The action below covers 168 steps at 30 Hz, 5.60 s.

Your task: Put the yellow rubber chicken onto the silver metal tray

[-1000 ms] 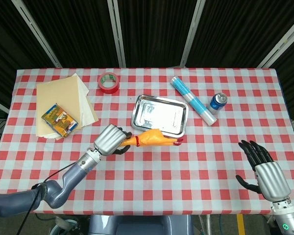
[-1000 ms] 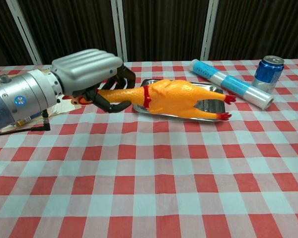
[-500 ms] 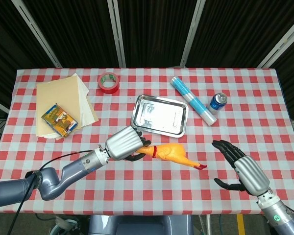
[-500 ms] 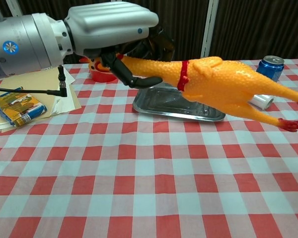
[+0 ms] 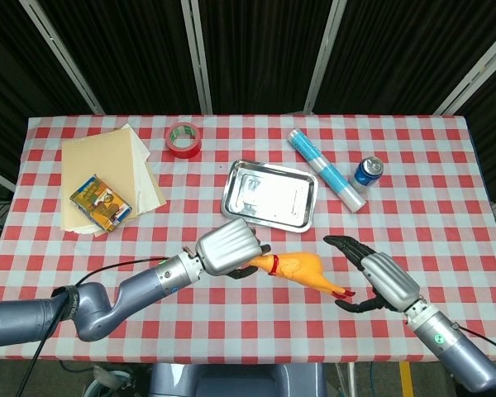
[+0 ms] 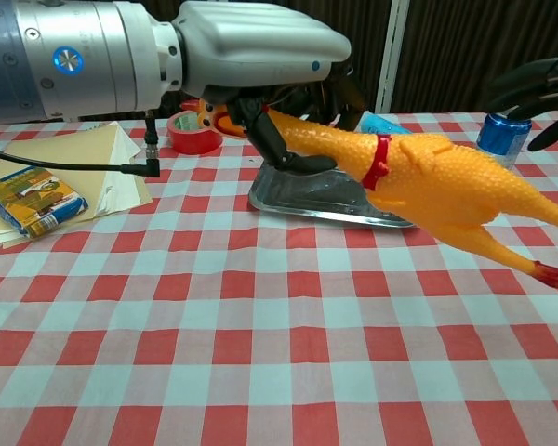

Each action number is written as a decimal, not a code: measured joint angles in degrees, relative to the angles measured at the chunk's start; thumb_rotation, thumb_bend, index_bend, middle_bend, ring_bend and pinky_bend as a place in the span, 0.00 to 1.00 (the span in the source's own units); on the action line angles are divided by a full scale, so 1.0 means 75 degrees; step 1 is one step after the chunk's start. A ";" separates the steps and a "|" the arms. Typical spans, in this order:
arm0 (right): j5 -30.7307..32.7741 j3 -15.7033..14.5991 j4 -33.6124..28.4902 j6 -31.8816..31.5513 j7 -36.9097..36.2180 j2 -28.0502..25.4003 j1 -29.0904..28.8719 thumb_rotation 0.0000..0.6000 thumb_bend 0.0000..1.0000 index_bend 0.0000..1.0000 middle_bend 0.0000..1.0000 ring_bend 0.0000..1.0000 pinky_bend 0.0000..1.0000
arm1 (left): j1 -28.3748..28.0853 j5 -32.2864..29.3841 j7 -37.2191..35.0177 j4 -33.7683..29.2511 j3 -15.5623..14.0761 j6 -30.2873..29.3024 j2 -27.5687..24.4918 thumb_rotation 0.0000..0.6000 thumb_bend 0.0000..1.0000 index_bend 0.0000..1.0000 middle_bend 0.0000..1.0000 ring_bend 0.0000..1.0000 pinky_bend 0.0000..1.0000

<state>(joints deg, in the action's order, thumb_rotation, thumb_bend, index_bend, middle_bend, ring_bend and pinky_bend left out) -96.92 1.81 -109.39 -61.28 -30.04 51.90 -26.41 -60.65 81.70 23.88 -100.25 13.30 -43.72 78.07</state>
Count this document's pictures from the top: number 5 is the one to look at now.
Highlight blue white wrapped tube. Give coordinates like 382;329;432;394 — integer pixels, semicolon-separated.
288;128;366;214

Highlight black pleated curtain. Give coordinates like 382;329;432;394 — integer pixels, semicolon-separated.
0;0;496;208

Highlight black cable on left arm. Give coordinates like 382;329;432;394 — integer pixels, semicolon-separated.
18;256;169;397

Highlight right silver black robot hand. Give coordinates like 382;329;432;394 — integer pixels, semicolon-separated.
322;234;426;318

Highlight black strap on left arm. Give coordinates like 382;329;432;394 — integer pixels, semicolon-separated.
51;285;82;322

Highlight colourful printed small box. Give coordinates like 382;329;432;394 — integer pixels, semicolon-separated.
69;175;133;232

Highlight red tape roll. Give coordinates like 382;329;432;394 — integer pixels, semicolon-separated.
165;122;203;159

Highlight red white checkered tablecloth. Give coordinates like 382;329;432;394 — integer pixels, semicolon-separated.
0;114;496;365

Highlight blue soda can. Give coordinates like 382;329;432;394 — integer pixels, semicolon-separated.
348;156;384;194

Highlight beige paper folder stack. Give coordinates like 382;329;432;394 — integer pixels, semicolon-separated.
60;122;168;238

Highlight silver metal tray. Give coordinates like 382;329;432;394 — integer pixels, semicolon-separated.
219;159;319;233

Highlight yellow rubber chicken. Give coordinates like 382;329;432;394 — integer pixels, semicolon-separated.
247;251;355;301

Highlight pale plastic bucket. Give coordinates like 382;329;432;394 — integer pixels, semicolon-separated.
83;369;133;397

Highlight thin cable on right arm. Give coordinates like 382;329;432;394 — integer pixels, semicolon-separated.
454;324;496;356

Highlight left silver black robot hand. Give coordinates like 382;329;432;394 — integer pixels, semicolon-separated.
194;218;272;279

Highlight white paper sheets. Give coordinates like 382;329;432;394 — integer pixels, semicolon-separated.
123;122;152;216

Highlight grey robot torso base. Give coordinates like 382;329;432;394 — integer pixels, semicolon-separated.
148;362;327;397

